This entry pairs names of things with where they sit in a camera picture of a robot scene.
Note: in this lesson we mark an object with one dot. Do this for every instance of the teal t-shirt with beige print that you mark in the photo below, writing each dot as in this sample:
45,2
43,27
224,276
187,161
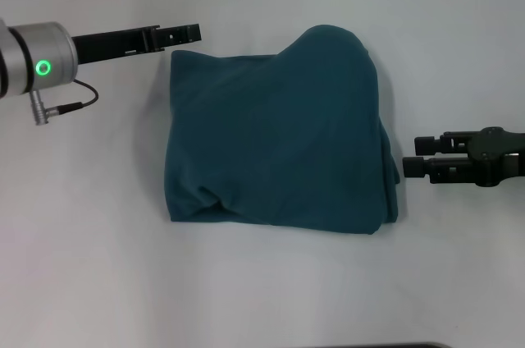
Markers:
279,138

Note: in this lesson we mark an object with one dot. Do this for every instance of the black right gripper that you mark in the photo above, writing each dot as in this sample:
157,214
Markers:
500,155

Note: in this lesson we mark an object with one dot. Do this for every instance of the silver left arm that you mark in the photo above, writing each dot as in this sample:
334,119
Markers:
37,60

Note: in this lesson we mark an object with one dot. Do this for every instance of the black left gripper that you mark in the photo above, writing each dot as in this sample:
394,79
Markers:
106,46

